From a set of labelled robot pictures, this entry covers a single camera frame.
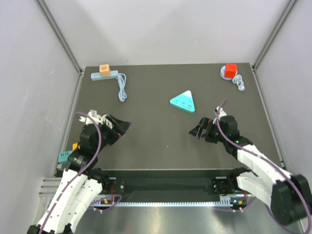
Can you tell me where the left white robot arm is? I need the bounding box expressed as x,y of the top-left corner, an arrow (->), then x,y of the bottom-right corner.
27,112 -> 131,234

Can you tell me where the teal rectangular power strip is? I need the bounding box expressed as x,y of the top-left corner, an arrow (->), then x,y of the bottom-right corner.
58,150 -> 72,164

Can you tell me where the yellow cube adapter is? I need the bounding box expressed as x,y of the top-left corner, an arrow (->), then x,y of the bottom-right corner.
72,142 -> 80,151

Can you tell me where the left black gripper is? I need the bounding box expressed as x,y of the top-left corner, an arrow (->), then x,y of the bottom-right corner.
94,114 -> 131,153

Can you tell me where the white cube adapter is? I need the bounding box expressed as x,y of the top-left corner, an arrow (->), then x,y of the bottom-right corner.
79,110 -> 101,125

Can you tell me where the beige orange cube adapter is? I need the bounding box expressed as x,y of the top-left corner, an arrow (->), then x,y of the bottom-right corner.
99,64 -> 111,78

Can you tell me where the grey coiled cable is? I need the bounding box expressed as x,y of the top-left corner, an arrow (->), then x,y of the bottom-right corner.
232,74 -> 246,92

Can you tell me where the red cube adapter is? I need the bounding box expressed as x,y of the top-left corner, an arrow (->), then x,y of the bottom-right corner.
224,63 -> 237,79

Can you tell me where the teal triangular power strip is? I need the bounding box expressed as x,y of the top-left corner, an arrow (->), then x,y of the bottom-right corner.
170,90 -> 195,114

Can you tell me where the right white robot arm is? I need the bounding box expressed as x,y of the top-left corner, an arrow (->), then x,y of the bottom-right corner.
189,115 -> 312,226

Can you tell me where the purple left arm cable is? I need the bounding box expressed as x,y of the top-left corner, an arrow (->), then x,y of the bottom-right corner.
38,111 -> 122,234

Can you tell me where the slotted cable duct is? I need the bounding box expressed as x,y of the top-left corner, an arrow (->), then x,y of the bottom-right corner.
48,196 -> 244,208

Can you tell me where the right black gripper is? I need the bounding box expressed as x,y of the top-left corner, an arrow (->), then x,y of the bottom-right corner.
189,117 -> 228,143

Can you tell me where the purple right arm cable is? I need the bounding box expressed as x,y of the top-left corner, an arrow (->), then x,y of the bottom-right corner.
212,98 -> 312,234

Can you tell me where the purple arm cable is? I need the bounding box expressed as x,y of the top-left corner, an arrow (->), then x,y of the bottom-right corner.
38,111 -> 122,234
212,98 -> 312,234

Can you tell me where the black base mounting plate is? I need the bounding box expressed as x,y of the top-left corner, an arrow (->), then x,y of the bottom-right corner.
89,169 -> 242,199

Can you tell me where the light blue strip cable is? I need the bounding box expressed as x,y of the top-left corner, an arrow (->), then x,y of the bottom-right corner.
116,73 -> 128,103

